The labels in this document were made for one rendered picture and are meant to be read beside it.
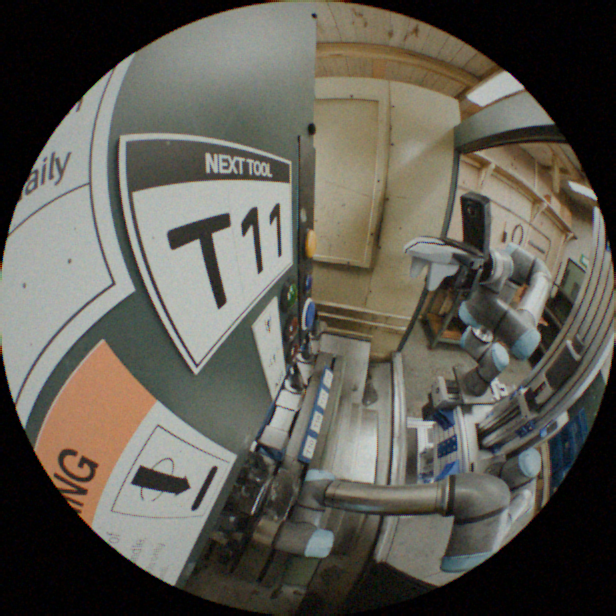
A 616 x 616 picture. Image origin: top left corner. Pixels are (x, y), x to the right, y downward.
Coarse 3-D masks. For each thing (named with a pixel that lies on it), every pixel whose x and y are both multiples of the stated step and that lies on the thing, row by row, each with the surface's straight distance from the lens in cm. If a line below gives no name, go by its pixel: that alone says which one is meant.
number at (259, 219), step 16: (240, 192) 8; (256, 192) 8; (272, 192) 10; (240, 208) 7; (256, 208) 8; (272, 208) 10; (240, 224) 7; (256, 224) 8; (272, 224) 10; (240, 240) 7; (256, 240) 8; (272, 240) 10; (240, 256) 7; (256, 256) 9; (272, 256) 10; (288, 256) 12; (240, 272) 8; (256, 272) 9; (272, 272) 10; (256, 288) 9
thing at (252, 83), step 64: (192, 64) 8; (256, 64) 11; (128, 128) 5; (192, 128) 6; (256, 128) 9; (128, 256) 5; (128, 320) 5; (64, 384) 5; (192, 384) 7; (256, 384) 12
